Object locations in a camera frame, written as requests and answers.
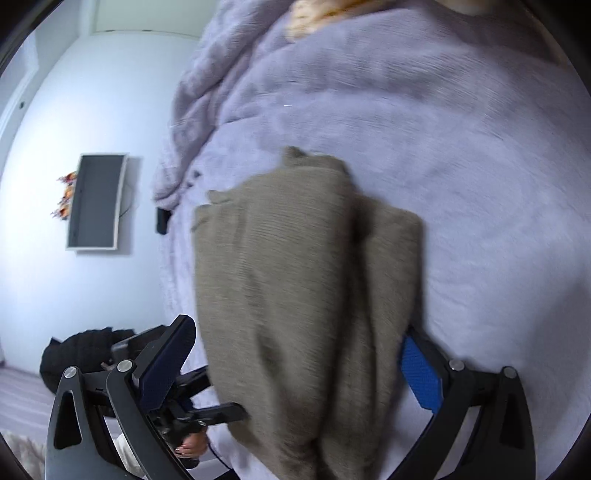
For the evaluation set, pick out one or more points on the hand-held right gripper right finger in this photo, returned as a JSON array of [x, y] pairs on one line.
[[420, 374]]

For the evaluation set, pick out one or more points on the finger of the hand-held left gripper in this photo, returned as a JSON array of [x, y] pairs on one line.
[[195, 381], [226, 412]]

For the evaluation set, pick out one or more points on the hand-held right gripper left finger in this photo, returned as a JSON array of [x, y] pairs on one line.
[[166, 364]]

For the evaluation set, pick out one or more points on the olive brown knit sweater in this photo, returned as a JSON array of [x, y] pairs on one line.
[[286, 277]]

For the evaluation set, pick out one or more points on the person's left hand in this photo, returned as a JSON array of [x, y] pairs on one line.
[[191, 445]]

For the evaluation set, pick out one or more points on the black padded jacket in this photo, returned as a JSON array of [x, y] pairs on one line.
[[78, 350]]

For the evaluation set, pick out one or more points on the small black object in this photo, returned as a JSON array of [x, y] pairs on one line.
[[162, 221]]

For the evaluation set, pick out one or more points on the beige fluffy rug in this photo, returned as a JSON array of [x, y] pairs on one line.
[[23, 454]]

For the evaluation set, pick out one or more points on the lavender fleece blanket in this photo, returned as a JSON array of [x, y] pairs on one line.
[[461, 161]]

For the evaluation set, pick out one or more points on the white-framed wall television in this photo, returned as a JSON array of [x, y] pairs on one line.
[[94, 203]]

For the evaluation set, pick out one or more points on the orange wall decoration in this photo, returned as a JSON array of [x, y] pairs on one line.
[[67, 196]]

